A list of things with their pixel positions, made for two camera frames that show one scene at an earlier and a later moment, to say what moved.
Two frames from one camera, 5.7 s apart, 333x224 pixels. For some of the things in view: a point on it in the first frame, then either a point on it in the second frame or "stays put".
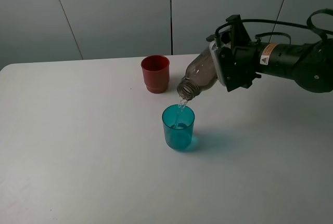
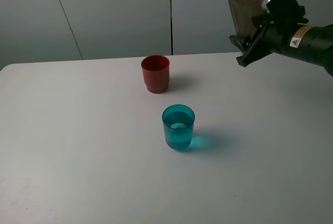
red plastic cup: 156,73 stays put
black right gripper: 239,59 → 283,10
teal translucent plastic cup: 178,120 stays put
